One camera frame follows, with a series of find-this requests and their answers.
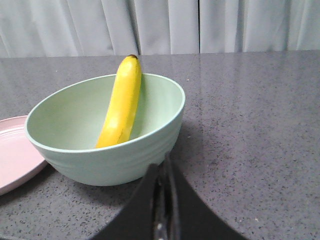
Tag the yellow banana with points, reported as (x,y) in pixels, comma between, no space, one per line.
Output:
(123,103)

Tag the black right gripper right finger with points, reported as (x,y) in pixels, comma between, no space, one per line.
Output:
(187,216)

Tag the green bowl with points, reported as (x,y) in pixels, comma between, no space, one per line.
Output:
(65,126)

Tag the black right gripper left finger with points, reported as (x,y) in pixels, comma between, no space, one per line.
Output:
(135,220)

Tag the white curtain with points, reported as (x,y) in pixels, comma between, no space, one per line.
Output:
(62,28)

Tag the pink plate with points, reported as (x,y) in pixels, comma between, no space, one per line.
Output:
(19,159)

